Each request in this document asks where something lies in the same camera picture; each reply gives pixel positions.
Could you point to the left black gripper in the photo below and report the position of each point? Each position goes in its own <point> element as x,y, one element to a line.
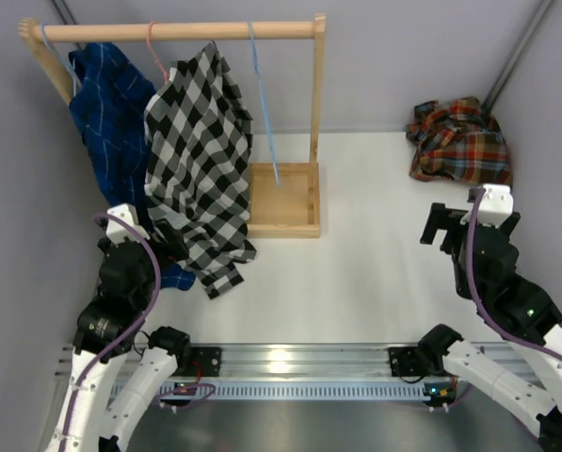
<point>175,249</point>

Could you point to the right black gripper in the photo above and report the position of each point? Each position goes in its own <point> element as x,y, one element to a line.
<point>442,218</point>

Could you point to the red orange plaid shirt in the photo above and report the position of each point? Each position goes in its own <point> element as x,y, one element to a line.
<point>458,141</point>

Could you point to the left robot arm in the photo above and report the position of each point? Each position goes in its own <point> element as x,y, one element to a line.
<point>90,418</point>

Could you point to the black white checkered shirt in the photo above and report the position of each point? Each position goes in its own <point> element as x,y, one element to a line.
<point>198,176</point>

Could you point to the blue plaid shirt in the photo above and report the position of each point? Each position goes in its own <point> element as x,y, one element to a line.
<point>108,112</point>

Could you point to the pink hanger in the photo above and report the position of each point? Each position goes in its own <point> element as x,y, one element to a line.
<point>156,59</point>

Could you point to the light blue left hanger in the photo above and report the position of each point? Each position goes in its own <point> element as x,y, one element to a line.
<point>66,64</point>

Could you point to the light blue empty hanger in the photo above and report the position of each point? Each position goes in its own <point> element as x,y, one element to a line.
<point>263,101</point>

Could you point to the wooden clothes rack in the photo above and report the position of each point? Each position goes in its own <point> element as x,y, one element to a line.
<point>285,197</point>

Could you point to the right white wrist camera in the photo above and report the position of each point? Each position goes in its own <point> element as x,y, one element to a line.
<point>496,205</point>

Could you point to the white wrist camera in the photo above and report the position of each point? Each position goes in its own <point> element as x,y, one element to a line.
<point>496,205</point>
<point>122,224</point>

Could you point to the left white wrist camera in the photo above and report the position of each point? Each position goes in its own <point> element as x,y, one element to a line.
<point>122,224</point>

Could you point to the perforated cable duct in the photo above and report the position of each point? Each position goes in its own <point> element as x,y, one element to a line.
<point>297,390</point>

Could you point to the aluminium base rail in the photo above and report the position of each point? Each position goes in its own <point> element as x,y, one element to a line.
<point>304,362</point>

